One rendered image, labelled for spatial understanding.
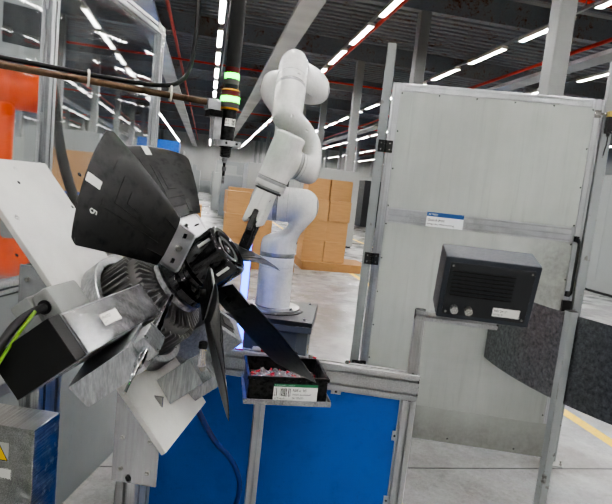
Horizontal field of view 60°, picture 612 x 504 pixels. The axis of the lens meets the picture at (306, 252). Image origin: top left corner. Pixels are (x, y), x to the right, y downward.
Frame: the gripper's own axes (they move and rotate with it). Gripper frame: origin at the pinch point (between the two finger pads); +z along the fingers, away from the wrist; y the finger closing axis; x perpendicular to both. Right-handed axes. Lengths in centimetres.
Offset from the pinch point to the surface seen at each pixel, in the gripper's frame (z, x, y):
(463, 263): -18, 57, -6
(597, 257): -99, 475, -931
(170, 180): -9.5, -17.9, 23.2
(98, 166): -11, -18, 58
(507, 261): -23, 68, -7
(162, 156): -13.4, -23.9, 17.9
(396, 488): 53, 70, -13
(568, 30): -326, 174, -603
